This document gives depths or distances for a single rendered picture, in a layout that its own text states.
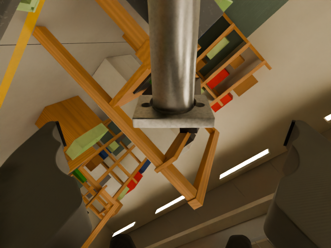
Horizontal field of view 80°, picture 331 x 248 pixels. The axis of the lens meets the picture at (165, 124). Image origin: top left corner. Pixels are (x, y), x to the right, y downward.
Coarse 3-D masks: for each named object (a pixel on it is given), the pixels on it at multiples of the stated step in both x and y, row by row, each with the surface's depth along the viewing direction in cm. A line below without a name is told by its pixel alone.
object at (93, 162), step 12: (108, 120) 635; (120, 132) 639; (108, 144) 583; (96, 156) 537; (132, 156) 690; (108, 168) 586; (120, 168) 567; (144, 168) 631; (120, 180) 590; (132, 180) 568; (96, 192) 476; (120, 192) 509; (108, 204) 468; (120, 204) 503
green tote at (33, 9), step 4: (24, 0) 25; (28, 0) 25; (32, 0) 25; (36, 0) 26; (20, 4) 25; (24, 4) 25; (28, 4) 25; (32, 4) 26; (36, 4) 26; (20, 8) 25; (24, 8) 26; (28, 8) 26; (32, 8) 27
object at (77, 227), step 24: (24, 144) 9; (48, 144) 9; (0, 168) 8; (24, 168) 8; (48, 168) 8; (0, 192) 7; (24, 192) 7; (48, 192) 7; (72, 192) 7; (0, 216) 6; (24, 216) 6; (48, 216) 6; (72, 216) 6; (0, 240) 5; (24, 240) 5; (48, 240) 5; (72, 240) 6
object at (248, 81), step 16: (224, 16) 477; (224, 32) 486; (240, 32) 478; (208, 48) 511; (224, 64) 513; (240, 64) 511; (208, 80) 541; (240, 80) 514; (256, 80) 514; (224, 96) 553
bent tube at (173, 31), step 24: (168, 0) 10; (192, 0) 10; (168, 24) 11; (192, 24) 11; (168, 48) 11; (192, 48) 12; (168, 72) 12; (192, 72) 13; (144, 96) 16; (168, 96) 13; (192, 96) 14; (144, 120) 13; (168, 120) 13; (192, 120) 13
